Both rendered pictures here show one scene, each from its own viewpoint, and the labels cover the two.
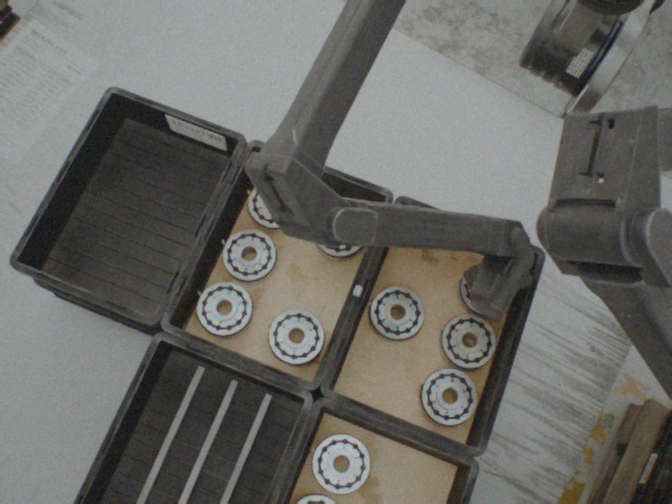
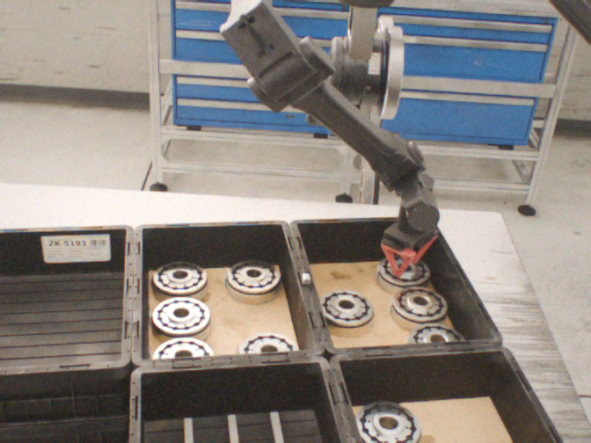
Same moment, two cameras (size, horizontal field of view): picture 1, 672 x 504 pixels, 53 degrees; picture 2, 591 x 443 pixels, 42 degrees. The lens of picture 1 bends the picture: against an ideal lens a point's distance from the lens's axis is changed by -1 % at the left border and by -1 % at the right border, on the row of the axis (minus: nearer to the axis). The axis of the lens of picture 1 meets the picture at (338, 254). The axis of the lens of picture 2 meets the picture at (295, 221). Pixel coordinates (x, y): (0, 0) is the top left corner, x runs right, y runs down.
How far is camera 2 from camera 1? 0.90 m
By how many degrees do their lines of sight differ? 43
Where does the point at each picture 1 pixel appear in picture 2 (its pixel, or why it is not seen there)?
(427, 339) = (384, 324)
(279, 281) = (221, 333)
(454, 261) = (362, 272)
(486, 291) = (416, 194)
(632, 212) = not seen: outside the picture
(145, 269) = not seen: hidden behind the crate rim
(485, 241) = (394, 143)
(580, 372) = (521, 337)
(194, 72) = not seen: hidden behind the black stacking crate
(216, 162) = (101, 279)
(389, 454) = (423, 413)
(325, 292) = (269, 326)
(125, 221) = (28, 344)
